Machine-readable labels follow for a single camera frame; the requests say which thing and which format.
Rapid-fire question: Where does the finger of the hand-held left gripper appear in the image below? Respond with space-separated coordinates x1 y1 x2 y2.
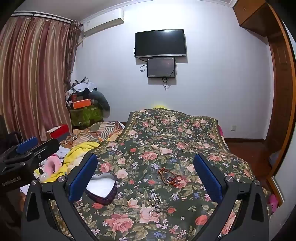
30 138 60 163
16 136 39 154

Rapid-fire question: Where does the striped reddish curtain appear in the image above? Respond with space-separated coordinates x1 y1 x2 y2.
0 16 82 150

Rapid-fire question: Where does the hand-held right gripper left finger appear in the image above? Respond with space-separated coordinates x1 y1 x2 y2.
21 153 99 241

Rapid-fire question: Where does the yellow fleece blanket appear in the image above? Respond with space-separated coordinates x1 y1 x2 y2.
34 141 100 179

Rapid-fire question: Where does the orange box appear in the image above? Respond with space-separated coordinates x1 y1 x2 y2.
69 99 91 109

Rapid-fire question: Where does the small black monitor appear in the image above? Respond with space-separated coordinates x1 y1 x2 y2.
147 57 177 78

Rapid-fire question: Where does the green patterned box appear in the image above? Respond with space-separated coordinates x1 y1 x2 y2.
69 107 104 127

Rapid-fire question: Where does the red cardboard box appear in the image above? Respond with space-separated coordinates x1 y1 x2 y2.
46 124 70 140

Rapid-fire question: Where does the purple heart-shaped tin box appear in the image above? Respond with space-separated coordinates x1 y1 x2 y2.
85 174 118 206

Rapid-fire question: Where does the red beaded bracelet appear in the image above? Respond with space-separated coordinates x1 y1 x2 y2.
158 168 184 189

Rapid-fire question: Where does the white air conditioner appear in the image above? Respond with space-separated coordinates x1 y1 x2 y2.
80 9 125 37

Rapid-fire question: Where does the large black television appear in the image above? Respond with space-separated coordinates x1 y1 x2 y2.
134 29 187 59

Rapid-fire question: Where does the wooden door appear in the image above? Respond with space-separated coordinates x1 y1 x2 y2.
264 3 296 178

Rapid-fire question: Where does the white curtain rail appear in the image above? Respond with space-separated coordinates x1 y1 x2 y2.
11 12 75 24

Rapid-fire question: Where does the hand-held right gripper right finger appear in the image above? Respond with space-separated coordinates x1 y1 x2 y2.
193 153 270 241

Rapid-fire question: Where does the pile of clothes and papers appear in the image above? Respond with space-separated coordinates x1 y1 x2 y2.
65 75 98 102

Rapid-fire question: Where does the dark floral blanket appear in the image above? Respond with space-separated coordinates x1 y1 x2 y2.
48 108 271 241

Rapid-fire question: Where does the wooden overhead cabinet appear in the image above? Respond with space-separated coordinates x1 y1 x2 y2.
232 0 271 31

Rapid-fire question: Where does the striped brown blanket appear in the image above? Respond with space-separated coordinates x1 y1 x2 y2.
61 121 127 149

